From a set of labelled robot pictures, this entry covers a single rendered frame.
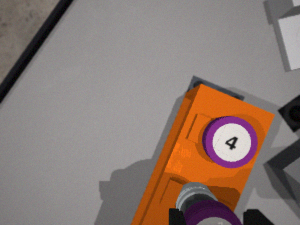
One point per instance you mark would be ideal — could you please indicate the black table edge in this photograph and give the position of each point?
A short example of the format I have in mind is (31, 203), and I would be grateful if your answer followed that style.
(33, 47)

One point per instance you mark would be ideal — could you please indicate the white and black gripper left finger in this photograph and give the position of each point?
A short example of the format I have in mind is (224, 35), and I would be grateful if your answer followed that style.
(176, 217)

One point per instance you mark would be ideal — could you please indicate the orange test tube rack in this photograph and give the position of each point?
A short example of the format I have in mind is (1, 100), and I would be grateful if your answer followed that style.
(183, 159)

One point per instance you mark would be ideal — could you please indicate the dark grey metal bracket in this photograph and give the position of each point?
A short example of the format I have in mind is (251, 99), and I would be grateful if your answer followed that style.
(213, 86)

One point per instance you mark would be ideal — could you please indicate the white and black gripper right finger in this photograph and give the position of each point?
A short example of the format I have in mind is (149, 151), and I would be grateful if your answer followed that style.
(255, 217)

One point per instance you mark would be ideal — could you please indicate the purple screw cap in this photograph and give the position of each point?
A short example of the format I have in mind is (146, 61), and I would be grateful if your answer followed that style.
(210, 212)
(230, 141)

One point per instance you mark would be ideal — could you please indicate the light grey tray panel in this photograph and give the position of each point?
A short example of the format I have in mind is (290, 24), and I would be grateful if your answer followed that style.
(286, 19)

